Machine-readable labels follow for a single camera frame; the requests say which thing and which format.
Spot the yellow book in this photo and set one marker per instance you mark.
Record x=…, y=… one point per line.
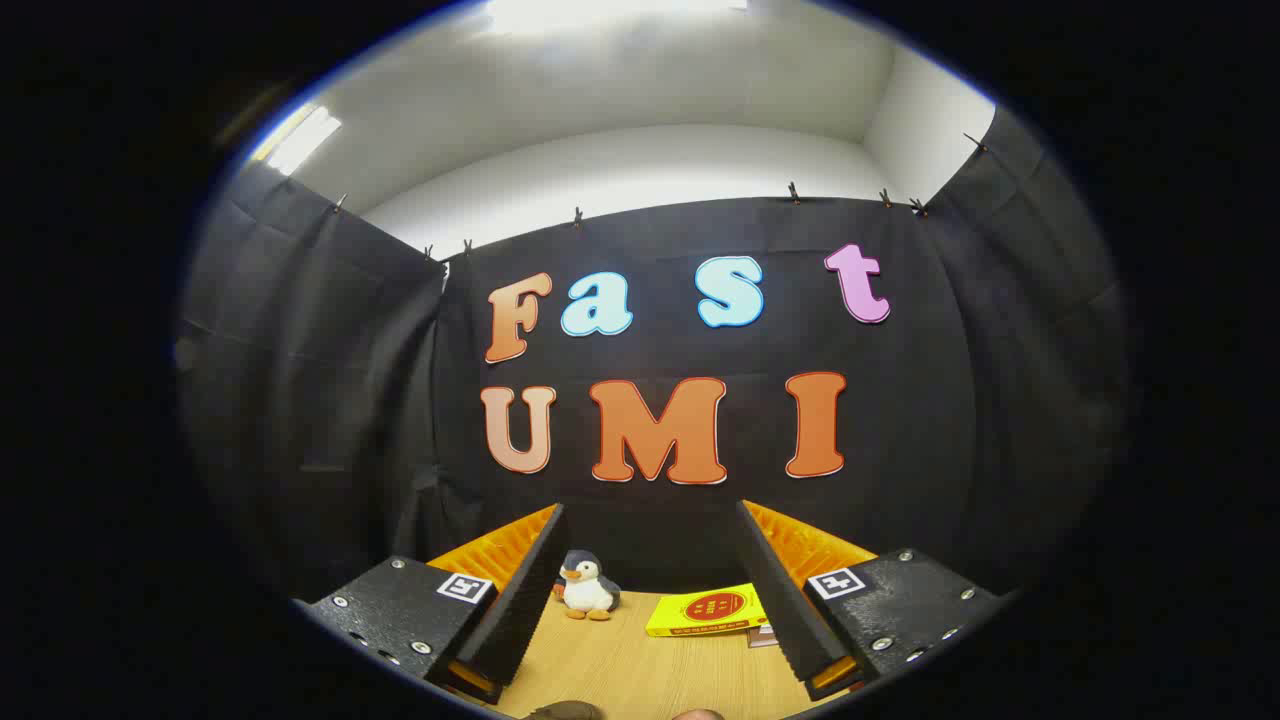
x=700, y=610

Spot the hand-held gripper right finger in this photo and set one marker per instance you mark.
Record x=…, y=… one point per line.
x=780, y=600

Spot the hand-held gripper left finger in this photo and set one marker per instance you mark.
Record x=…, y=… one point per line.
x=520, y=610

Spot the ceiling light panel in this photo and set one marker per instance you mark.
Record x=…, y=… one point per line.
x=300, y=140
x=600, y=12

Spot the brown cover book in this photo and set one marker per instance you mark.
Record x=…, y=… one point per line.
x=762, y=636

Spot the brown fuzzy shoe with bow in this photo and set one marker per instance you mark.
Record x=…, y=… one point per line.
x=565, y=712

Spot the row of cloth clips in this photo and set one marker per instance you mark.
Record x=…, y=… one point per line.
x=578, y=217

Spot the penguin plush toy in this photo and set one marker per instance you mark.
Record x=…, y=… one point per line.
x=588, y=592

